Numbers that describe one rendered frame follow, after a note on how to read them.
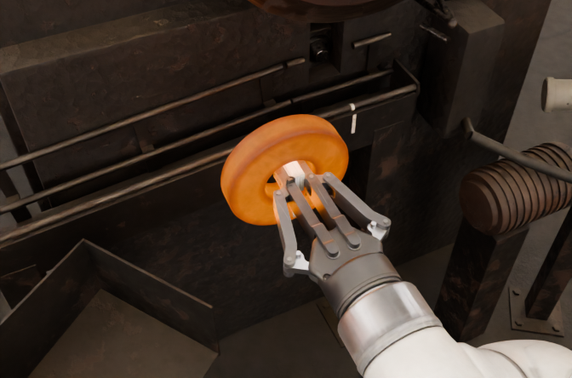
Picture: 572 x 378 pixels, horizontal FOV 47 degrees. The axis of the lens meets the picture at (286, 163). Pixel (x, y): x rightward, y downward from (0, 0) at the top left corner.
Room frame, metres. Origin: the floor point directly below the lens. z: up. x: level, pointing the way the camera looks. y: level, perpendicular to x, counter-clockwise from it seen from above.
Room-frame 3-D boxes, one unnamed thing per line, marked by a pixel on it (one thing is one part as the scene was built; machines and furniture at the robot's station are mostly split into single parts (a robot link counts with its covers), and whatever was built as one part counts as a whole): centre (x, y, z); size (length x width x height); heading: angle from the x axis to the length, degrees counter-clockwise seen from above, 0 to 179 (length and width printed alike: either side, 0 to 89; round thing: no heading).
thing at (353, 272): (0.39, -0.07, 0.83); 0.09 x 0.08 x 0.07; 25
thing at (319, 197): (0.46, -0.05, 0.84); 0.11 x 0.01 x 0.04; 24
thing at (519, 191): (0.82, -0.45, 0.27); 0.22 x 0.13 x 0.53; 115
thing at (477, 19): (0.92, -0.30, 0.68); 0.11 x 0.08 x 0.24; 25
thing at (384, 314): (0.32, -0.10, 0.83); 0.09 x 0.06 x 0.09; 115
